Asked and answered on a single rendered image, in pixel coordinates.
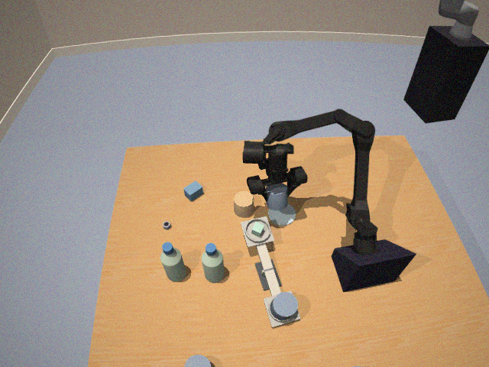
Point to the small blue block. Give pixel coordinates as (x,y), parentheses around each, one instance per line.
(193,191)

